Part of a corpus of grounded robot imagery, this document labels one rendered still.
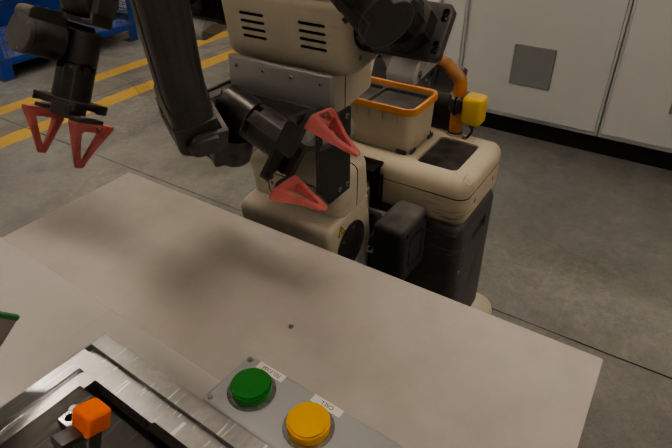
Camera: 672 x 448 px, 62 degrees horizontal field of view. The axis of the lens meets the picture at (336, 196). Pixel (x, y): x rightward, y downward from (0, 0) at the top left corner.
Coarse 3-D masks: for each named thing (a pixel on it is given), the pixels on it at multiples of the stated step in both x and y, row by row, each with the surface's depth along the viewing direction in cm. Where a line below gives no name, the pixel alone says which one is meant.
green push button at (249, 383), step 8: (248, 368) 55; (256, 368) 55; (240, 376) 54; (248, 376) 54; (256, 376) 54; (264, 376) 54; (232, 384) 53; (240, 384) 53; (248, 384) 53; (256, 384) 53; (264, 384) 53; (232, 392) 53; (240, 392) 52; (248, 392) 52; (256, 392) 52; (264, 392) 53; (240, 400) 52; (248, 400) 52; (256, 400) 52; (264, 400) 53
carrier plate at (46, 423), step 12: (72, 396) 52; (84, 396) 52; (60, 408) 51; (36, 420) 50; (48, 420) 50; (120, 420) 50; (24, 432) 49; (36, 432) 49; (48, 432) 49; (108, 432) 49; (120, 432) 49; (132, 432) 49; (0, 444) 48; (12, 444) 48; (24, 444) 48; (36, 444) 48; (48, 444) 48; (108, 444) 48; (120, 444) 48; (132, 444) 48; (144, 444) 48
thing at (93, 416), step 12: (84, 408) 39; (96, 408) 39; (108, 408) 40; (72, 420) 39; (84, 420) 38; (96, 420) 39; (108, 420) 40; (60, 432) 38; (72, 432) 39; (84, 432) 39; (96, 432) 39; (60, 444) 37; (72, 444) 38; (84, 444) 39; (96, 444) 40
